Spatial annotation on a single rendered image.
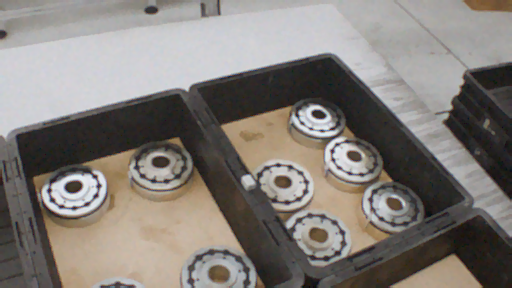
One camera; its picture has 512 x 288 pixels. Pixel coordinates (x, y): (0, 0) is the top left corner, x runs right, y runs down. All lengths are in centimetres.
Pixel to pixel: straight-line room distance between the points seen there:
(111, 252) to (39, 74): 65
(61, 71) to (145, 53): 22
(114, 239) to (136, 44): 70
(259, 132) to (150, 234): 29
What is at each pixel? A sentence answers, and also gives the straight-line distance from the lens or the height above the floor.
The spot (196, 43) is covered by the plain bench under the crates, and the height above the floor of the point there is 70.
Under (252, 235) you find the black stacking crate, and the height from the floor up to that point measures 89.
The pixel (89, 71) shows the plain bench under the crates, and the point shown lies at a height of 70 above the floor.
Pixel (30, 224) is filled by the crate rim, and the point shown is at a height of 92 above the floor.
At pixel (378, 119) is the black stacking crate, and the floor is 91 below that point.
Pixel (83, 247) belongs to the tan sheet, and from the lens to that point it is 77.
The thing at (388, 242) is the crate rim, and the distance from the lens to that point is 70.
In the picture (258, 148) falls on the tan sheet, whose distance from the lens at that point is 90.
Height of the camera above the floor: 147
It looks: 43 degrees down
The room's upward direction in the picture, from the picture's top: 5 degrees clockwise
